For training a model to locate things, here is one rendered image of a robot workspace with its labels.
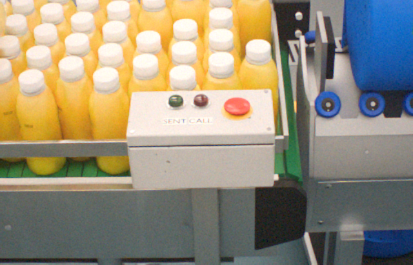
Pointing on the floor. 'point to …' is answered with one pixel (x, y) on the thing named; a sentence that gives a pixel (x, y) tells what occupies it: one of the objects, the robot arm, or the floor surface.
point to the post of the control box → (206, 225)
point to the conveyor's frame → (139, 220)
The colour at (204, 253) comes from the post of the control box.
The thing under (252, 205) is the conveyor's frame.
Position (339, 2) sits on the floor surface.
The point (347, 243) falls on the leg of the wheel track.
